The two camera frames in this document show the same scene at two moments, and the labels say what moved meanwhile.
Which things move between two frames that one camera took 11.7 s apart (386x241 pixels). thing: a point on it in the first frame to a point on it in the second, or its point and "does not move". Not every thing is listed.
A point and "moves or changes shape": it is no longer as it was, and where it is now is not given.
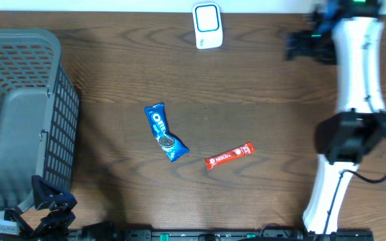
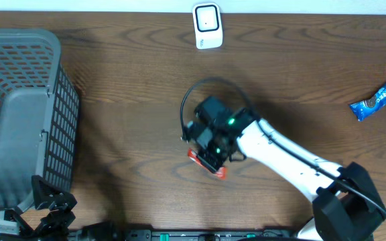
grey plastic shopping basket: [28, 118] does not move
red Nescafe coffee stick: [242, 150] moves or changes shape
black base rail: [106, 231] does not move
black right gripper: [327, 57] to [215, 163]
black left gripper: [58, 223] does not move
